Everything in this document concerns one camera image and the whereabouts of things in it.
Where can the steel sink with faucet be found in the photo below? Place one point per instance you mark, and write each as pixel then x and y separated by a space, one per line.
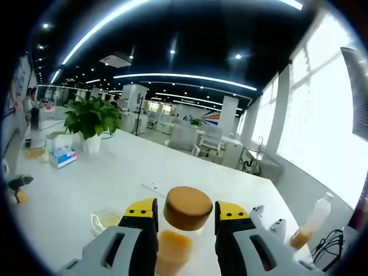
pixel 267 164

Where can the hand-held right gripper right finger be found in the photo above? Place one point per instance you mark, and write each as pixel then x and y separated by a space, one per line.
pixel 244 253

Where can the glass container with yellow liquid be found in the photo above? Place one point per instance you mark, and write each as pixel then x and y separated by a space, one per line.
pixel 34 153

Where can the white table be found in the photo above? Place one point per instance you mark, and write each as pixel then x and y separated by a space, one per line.
pixel 115 178

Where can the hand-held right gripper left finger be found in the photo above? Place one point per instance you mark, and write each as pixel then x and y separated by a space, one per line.
pixel 126 247

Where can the black stand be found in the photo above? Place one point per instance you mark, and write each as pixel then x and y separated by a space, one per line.
pixel 139 115

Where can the long curved ceiling light strip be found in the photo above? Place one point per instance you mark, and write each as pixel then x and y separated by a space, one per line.
pixel 95 28

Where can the brown cork bottle stopper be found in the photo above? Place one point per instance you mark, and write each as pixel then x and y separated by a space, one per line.
pixel 187 207

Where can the wall poster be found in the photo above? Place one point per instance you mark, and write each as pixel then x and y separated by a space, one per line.
pixel 21 77

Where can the blue tissue pack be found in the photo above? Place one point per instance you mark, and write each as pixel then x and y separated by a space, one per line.
pixel 61 157

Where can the white office chair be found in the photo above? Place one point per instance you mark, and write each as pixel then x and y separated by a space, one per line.
pixel 211 138

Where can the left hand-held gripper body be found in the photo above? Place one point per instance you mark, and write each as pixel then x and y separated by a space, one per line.
pixel 6 168

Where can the green packet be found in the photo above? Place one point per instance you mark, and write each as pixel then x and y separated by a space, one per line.
pixel 57 134

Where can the green potted plant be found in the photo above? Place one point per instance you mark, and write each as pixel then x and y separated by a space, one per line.
pixel 92 118

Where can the glass culture medium bottle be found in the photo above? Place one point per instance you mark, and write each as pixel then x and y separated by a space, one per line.
pixel 172 253

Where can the short curved ceiling light strip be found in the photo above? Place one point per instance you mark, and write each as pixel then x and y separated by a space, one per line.
pixel 184 77

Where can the small green plant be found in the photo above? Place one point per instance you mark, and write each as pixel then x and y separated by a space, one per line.
pixel 196 122

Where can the white low cabinet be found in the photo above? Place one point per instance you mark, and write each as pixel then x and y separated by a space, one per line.
pixel 233 155

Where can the plastic bottle with orange liquid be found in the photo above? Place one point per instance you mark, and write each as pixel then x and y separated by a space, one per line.
pixel 300 240

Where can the dark tall cylinder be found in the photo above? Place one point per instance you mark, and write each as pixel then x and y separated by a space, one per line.
pixel 35 123

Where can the striped wall graphic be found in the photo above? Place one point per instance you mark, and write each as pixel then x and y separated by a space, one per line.
pixel 212 118

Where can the grey office chair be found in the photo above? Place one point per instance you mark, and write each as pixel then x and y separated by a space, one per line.
pixel 181 138

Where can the black monitor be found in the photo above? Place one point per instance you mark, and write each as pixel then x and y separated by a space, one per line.
pixel 358 100

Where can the ceiling air conditioner vent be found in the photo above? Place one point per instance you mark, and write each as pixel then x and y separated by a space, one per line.
pixel 115 59

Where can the clear Petri dish lid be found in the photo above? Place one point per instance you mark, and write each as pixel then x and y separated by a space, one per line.
pixel 105 217

